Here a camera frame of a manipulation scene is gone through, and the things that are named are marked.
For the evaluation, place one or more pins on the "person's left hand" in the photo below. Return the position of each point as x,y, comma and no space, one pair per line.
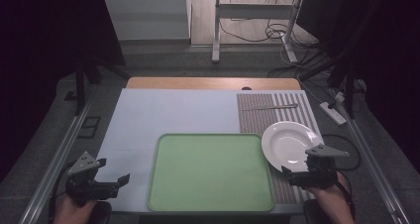
73,212

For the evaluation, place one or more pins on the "dark curtain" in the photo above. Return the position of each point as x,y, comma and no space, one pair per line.
36,52
389,52

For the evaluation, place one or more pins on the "white plate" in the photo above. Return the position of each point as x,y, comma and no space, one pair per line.
285,144

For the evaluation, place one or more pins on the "grey metal desk frame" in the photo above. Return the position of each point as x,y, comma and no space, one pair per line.
216,29

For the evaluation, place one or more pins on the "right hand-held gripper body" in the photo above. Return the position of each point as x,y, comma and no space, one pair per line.
318,176

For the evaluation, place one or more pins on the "aluminium rail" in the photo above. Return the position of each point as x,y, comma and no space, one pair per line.
56,164
373,164

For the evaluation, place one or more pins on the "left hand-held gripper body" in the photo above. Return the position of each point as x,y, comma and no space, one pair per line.
86,186

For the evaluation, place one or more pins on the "black table grommet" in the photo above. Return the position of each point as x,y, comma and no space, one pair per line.
246,88

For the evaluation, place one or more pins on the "white power strip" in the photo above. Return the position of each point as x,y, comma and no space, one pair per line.
333,113

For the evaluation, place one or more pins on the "white cabinet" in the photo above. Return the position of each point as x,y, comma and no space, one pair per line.
145,16

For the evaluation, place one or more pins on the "wooden table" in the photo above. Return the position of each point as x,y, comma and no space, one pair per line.
211,83

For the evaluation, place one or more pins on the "silver table knife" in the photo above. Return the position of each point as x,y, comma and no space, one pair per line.
269,107

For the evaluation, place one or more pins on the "striped placemat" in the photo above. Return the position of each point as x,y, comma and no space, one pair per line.
256,118

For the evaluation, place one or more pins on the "green tray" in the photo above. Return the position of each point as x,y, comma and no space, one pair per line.
211,172

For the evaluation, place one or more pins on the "black tripod stand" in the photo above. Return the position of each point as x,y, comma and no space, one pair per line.
80,85
350,85

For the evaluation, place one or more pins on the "pale blue table board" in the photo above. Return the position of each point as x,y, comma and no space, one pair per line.
171,113

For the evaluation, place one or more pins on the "person's right hand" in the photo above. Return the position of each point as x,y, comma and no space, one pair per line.
333,199

